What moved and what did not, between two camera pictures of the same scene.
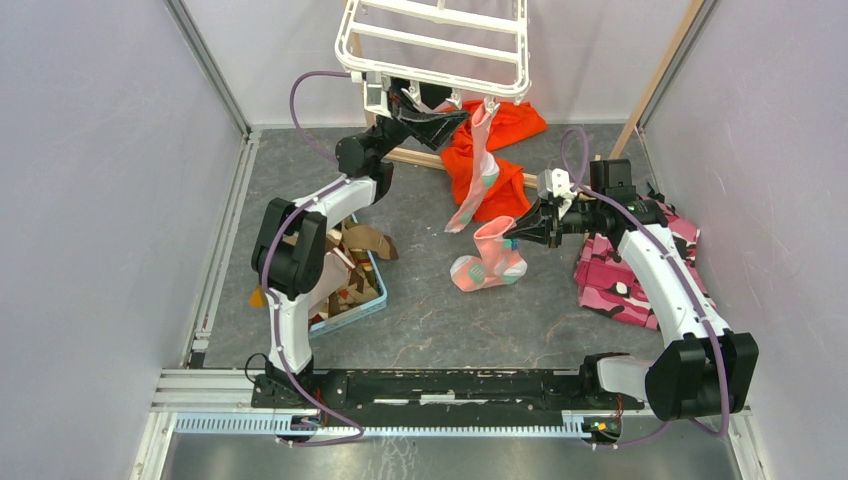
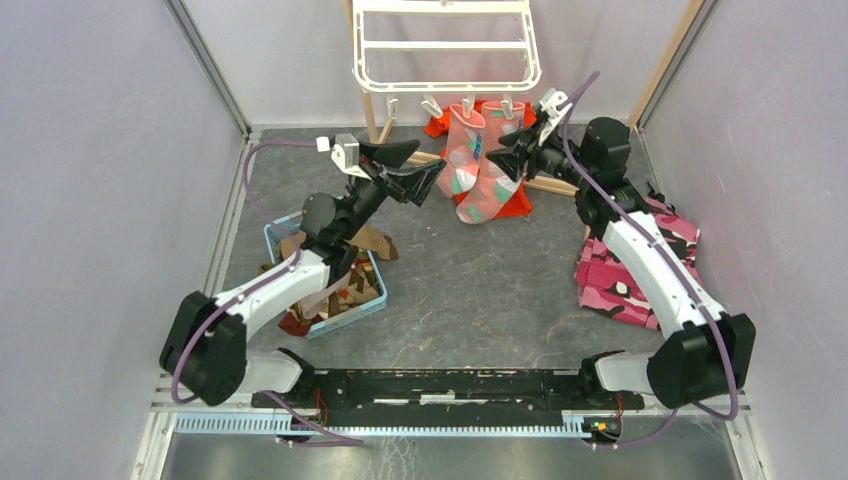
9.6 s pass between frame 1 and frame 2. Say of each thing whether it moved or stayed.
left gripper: moved
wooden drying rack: stayed
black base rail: stayed
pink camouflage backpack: stayed
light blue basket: stayed
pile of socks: stayed
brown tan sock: stayed
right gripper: moved
